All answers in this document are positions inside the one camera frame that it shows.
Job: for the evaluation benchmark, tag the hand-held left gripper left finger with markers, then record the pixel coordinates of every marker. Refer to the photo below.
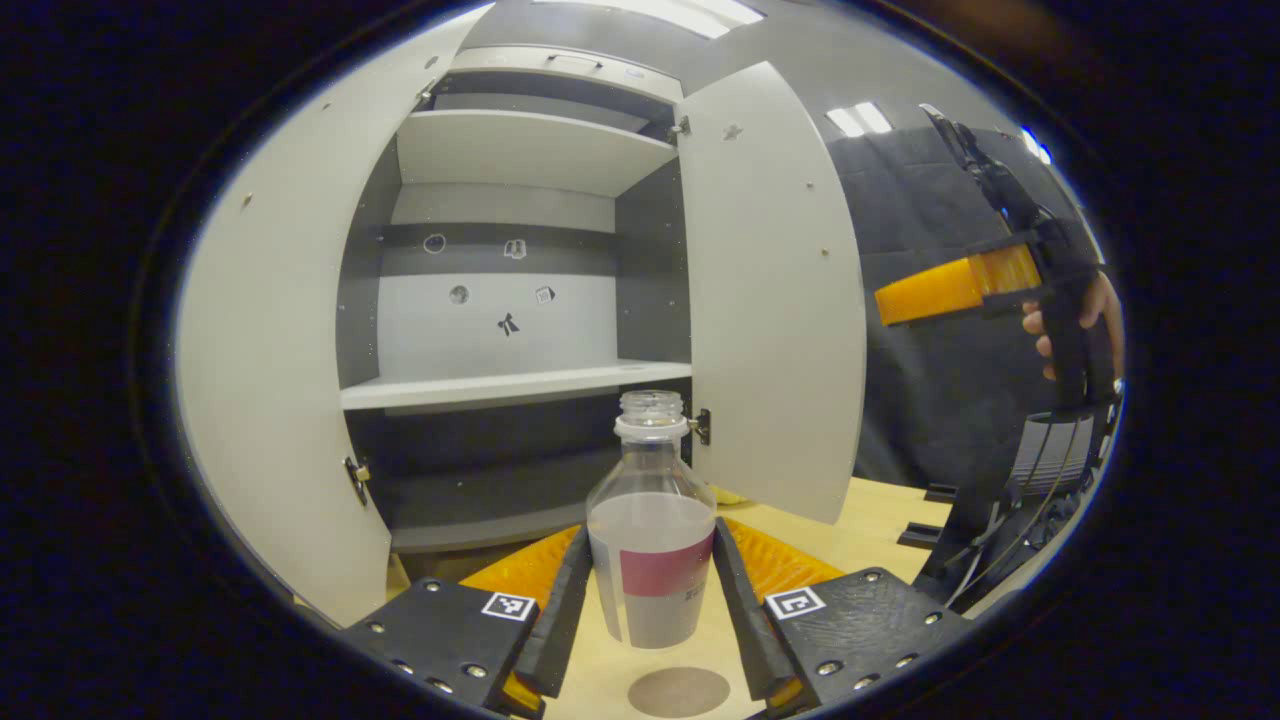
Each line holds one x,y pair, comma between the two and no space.
565,620

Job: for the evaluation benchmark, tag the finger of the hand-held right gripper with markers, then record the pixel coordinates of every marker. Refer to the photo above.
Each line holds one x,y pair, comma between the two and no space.
940,290

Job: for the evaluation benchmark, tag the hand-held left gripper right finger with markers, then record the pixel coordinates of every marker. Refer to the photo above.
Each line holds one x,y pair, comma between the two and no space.
745,620

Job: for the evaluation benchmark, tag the round brown coaster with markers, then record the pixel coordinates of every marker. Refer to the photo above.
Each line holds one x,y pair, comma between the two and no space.
680,692

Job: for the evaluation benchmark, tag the clear plastic bottle pink label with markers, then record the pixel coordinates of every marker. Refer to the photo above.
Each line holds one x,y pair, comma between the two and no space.
650,520

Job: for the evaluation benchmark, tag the white cabinet door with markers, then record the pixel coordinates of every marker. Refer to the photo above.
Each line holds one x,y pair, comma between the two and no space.
270,350
775,300

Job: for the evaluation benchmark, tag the black backdrop cloth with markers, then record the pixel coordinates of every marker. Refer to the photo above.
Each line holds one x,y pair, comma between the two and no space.
940,400

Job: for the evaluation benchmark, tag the yellow soft object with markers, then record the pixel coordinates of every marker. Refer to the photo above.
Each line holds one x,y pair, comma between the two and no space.
730,496

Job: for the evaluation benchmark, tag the grey ribbed device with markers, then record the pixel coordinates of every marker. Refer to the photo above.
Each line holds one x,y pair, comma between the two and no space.
1050,455

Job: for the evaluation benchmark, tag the ceiling light panel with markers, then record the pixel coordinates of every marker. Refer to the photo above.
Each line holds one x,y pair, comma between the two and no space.
1036,145
690,14
858,118

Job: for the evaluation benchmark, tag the black table clamp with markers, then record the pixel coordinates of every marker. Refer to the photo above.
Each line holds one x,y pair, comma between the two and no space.
942,493
918,535

